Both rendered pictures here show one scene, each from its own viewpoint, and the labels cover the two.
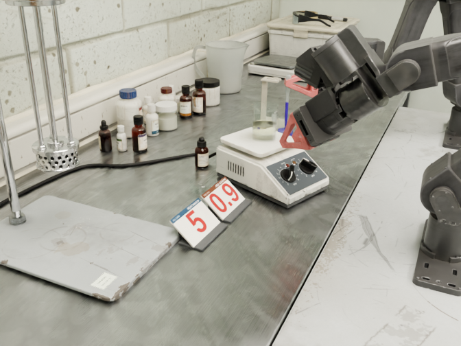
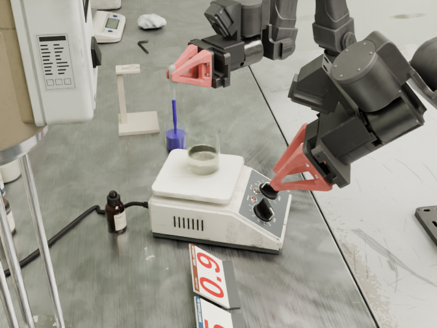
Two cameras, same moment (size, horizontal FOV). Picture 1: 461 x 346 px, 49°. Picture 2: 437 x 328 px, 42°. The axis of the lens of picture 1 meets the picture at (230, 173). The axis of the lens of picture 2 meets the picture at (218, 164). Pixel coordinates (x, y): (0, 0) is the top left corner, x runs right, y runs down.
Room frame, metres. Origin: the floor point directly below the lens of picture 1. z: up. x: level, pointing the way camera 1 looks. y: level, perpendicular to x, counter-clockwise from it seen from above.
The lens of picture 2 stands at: (0.35, 0.31, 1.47)
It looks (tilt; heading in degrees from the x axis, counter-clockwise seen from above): 33 degrees down; 327
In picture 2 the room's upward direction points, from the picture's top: straight up
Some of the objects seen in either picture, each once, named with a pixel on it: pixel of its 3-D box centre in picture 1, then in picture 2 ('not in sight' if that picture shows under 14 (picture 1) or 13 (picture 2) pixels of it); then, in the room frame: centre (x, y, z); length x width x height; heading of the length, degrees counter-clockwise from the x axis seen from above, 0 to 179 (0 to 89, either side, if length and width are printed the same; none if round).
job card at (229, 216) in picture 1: (227, 198); (214, 274); (0.83, 0.01, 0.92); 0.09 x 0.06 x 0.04; 153
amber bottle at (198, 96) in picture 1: (199, 96); not in sight; (1.39, 0.09, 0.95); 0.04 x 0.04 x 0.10
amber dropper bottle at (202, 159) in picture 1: (202, 152); (114, 209); (1.02, 0.06, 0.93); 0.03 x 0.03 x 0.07
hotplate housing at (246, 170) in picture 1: (267, 163); (216, 200); (0.95, -0.08, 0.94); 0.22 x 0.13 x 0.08; 44
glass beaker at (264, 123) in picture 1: (263, 121); (203, 150); (0.97, -0.07, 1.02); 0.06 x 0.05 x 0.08; 151
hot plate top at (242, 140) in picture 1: (259, 140); (199, 174); (0.97, -0.06, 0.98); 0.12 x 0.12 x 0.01; 44
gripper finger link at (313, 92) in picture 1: (304, 81); (188, 68); (1.19, -0.17, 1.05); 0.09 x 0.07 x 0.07; 97
